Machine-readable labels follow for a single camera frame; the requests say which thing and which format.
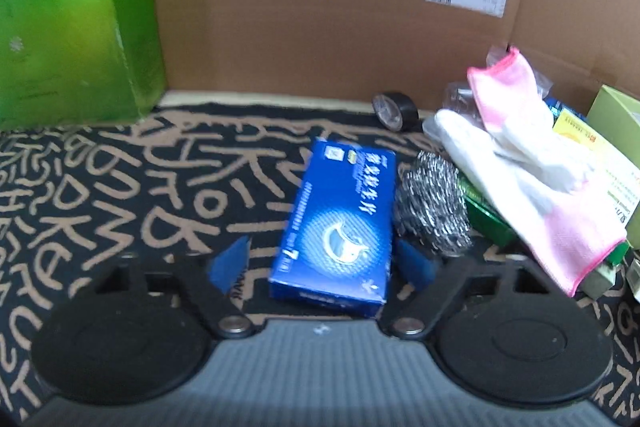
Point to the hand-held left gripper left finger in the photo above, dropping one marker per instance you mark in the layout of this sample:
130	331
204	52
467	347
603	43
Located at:
229	264

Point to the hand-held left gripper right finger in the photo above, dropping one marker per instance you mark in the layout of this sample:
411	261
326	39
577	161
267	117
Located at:
415	264

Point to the blue medicine box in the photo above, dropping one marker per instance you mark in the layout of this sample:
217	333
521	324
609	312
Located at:
335	227

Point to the pink and white glove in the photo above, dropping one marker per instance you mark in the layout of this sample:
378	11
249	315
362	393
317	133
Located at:
565	232

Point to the white yellow medicine box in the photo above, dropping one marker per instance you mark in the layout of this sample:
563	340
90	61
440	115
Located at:
617	187

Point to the light green shoe box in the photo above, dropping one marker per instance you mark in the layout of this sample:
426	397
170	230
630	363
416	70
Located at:
620	107

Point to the steel wool scrubber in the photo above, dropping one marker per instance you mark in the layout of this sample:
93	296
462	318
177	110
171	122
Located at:
432	202

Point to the green scouring pad pack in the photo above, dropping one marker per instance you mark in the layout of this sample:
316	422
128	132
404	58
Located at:
487	217

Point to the black tan patterned mat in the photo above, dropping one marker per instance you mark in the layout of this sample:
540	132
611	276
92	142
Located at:
100	187

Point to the black tape roll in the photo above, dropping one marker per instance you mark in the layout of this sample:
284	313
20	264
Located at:
395	109

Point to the clear plastic cup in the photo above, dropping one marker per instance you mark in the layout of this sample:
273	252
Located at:
456	94

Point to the small grey box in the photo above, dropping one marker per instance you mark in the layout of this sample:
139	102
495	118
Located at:
602	279

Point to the blue green packet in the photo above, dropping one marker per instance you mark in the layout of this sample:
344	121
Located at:
554	106

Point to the brown cardboard backdrop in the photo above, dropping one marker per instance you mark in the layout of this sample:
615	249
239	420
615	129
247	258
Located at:
325	7

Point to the bright green box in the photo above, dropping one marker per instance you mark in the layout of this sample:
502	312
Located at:
65	17

